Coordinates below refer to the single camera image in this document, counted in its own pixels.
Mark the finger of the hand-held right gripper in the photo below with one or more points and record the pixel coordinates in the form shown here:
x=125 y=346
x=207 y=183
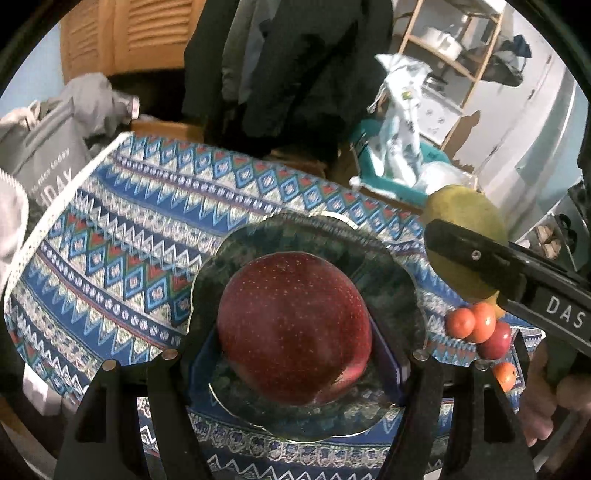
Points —
x=466 y=251

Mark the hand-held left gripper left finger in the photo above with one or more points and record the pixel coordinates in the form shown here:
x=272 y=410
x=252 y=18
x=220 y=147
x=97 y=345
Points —
x=204 y=369

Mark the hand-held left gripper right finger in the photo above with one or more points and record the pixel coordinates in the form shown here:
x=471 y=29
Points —
x=387 y=355

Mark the green yellow mango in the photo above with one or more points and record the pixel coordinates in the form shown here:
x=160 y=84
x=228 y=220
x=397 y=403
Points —
x=461 y=210

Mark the large orange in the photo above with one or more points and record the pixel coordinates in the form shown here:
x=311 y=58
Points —
x=485 y=321

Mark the large red apple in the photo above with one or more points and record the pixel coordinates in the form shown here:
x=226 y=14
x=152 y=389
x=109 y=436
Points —
x=295 y=327

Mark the dark green glass plate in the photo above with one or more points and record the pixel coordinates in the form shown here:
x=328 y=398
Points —
x=295 y=240

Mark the person's right hand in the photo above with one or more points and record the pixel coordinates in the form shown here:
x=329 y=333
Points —
x=538 y=406

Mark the small red fruit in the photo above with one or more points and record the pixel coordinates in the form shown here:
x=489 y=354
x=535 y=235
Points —
x=498 y=340

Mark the shoe rack with shoes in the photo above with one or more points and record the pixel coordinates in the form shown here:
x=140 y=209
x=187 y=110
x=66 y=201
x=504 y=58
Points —
x=551 y=237

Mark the small orange tangerine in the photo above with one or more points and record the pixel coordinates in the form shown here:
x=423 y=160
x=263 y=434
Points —
x=459 y=322
x=505 y=376

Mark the clear plastic bag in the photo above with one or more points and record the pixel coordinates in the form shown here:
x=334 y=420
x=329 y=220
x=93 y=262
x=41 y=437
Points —
x=443 y=177

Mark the grey leaning panel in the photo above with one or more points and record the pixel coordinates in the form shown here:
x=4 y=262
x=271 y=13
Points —
x=549 y=147

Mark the teal plastic basket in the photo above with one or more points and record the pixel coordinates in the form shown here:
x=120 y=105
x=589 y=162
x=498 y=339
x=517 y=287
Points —
x=369 y=152

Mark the white printed box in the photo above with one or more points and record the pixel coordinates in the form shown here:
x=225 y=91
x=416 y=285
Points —
x=436 y=115

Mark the white printed plastic bag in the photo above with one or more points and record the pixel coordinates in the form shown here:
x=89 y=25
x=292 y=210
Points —
x=399 y=120

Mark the blue patterned tablecloth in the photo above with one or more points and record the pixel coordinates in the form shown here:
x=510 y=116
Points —
x=129 y=240

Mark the flat brown cardboard box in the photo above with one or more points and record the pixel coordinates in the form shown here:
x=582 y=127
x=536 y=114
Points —
x=300 y=159

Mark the wooden shelf rack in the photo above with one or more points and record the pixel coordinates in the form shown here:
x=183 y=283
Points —
x=480 y=60

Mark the dark hanging clothes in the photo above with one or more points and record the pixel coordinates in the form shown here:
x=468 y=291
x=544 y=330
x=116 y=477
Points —
x=510 y=60

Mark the metal cooking pot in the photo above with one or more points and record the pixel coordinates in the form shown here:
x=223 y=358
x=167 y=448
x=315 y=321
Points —
x=443 y=41

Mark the white knitted cloth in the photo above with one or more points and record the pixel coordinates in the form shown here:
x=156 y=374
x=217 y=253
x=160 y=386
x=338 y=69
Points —
x=11 y=226

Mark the black hanging coat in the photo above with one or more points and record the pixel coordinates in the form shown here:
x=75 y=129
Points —
x=314 y=60

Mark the grey printed tote bag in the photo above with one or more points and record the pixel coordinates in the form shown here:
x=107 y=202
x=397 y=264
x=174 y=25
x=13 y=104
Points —
x=46 y=157

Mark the grey clothing pile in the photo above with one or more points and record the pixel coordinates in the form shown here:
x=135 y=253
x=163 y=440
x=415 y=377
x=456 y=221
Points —
x=92 y=106

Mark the grey hanging jacket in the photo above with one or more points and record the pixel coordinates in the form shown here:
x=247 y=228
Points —
x=242 y=46

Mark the wooden louvered cabinet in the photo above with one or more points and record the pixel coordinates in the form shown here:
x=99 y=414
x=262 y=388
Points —
x=134 y=32

